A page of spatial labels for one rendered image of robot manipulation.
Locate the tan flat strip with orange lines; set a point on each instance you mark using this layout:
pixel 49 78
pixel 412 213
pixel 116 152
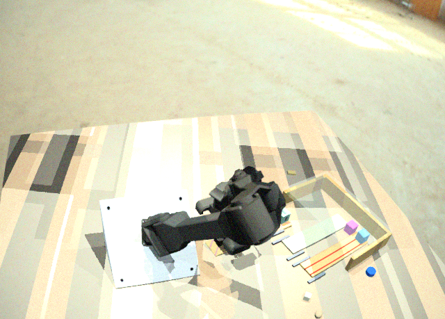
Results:
pixel 323 260

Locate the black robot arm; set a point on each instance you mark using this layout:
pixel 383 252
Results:
pixel 251 213

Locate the blue cylinder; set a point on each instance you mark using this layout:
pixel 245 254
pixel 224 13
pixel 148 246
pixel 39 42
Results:
pixel 370 271

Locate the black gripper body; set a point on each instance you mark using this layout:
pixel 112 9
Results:
pixel 206 204

